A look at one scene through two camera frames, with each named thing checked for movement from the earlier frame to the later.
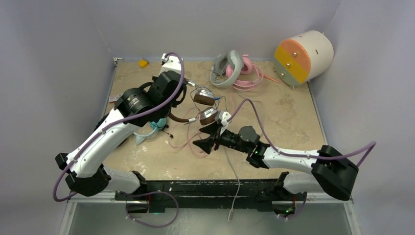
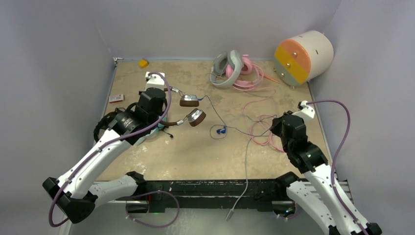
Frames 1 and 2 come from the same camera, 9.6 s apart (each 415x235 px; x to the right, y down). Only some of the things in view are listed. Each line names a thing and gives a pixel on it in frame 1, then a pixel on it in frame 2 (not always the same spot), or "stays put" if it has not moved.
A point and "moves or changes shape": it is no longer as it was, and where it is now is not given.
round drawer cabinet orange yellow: (301, 59) stays put
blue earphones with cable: (219, 98) moves or changes shape
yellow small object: (143, 63) stays put
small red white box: (113, 99) stays put
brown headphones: (207, 116) to (195, 117)
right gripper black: (207, 144) to (276, 123)
